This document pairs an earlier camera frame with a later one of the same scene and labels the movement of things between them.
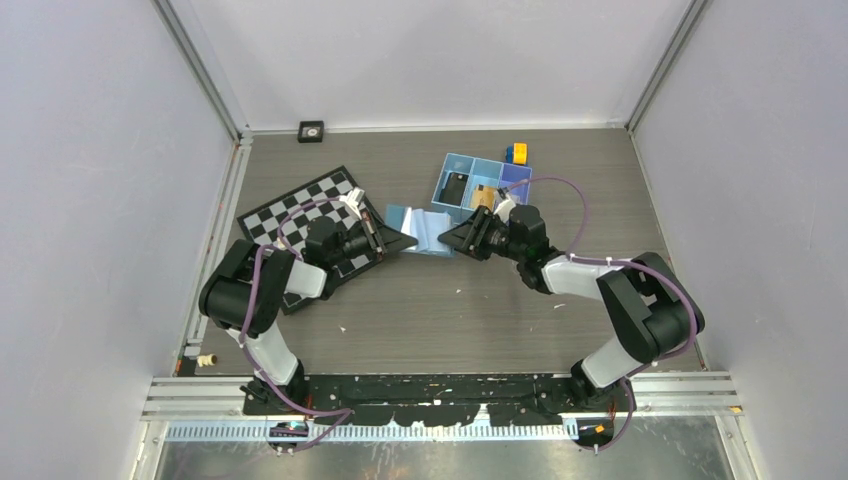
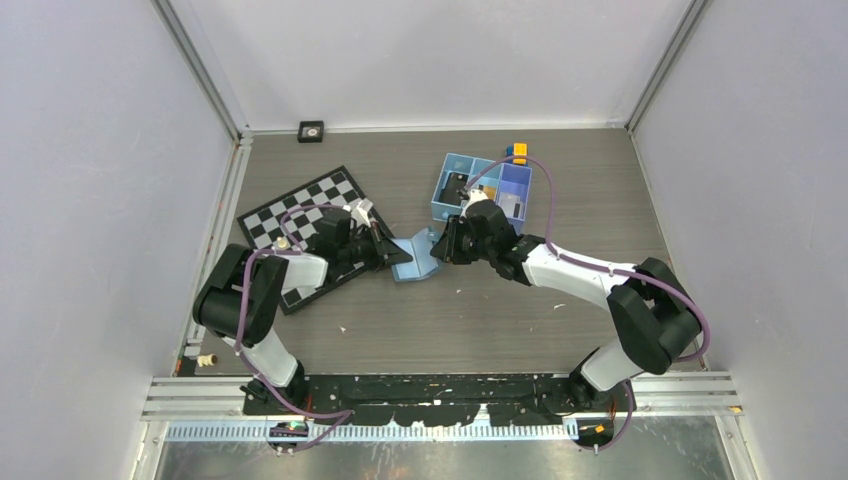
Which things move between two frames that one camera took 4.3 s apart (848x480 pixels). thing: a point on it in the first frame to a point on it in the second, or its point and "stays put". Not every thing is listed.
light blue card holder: (425, 225) to (422, 264)
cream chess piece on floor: (206, 360) stays put
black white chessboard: (281, 226) stays put
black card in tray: (455, 189) stays put
